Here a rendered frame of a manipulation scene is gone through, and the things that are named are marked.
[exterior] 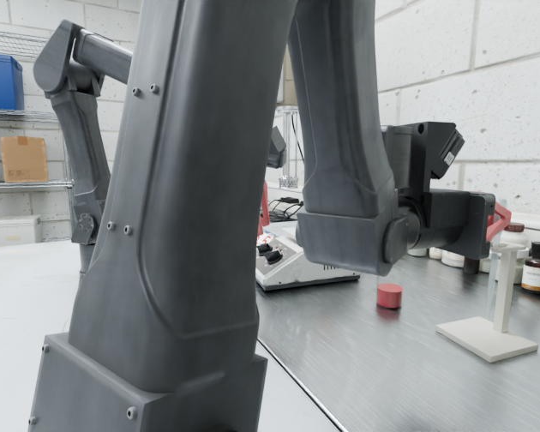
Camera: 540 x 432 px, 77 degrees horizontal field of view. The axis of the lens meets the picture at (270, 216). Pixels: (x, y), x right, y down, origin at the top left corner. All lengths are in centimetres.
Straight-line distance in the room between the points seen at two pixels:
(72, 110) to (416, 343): 65
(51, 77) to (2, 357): 44
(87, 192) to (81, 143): 9
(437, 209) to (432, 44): 81
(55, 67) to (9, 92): 199
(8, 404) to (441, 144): 49
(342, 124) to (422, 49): 93
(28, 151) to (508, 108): 247
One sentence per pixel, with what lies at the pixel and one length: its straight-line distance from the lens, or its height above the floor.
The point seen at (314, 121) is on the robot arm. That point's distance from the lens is 25.
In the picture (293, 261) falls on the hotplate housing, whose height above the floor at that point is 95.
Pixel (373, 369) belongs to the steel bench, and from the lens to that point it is 43.
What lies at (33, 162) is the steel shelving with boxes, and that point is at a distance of 264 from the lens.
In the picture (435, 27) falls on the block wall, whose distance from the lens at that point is 115.
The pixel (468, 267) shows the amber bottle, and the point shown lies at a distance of 81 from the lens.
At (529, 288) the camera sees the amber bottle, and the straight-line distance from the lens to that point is 75.
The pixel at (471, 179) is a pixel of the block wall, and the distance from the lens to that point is 101.
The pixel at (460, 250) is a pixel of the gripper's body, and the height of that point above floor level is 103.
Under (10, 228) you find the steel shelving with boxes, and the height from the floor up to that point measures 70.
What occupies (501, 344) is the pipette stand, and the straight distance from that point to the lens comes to 52.
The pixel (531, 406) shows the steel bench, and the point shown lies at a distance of 44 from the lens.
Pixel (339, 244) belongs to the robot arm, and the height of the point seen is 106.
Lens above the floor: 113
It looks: 9 degrees down
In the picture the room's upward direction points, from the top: straight up
